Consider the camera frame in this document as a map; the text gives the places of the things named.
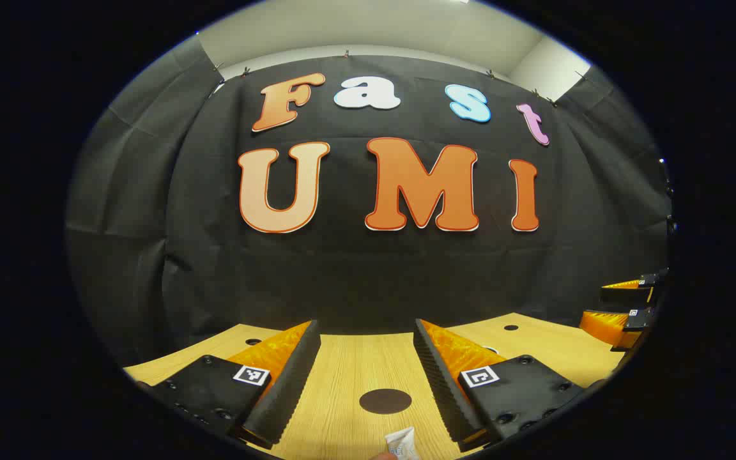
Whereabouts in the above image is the black backdrop cloth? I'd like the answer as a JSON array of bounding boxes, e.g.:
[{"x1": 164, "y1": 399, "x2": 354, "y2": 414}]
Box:
[{"x1": 65, "y1": 35, "x2": 672, "y2": 369}]

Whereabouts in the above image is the white toothpaste tube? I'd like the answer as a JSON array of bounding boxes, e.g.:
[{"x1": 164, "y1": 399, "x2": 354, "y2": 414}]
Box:
[{"x1": 368, "y1": 427, "x2": 421, "y2": 460}]

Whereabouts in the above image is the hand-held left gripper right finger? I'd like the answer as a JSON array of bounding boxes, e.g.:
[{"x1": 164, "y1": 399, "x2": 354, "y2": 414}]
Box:
[{"x1": 413, "y1": 318, "x2": 585, "y2": 453}]

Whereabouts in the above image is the brown round coaster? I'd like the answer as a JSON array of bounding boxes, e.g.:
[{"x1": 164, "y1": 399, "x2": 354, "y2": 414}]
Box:
[{"x1": 360, "y1": 388, "x2": 413, "y2": 415}]

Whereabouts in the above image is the wooden desktop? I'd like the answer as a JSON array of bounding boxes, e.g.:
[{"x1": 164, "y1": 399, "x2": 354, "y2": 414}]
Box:
[{"x1": 123, "y1": 312, "x2": 627, "y2": 460}]

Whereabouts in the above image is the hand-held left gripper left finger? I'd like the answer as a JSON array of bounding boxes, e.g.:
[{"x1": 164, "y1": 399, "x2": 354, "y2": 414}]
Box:
[{"x1": 140, "y1": 319, "x2": 322, "y2": 450}]

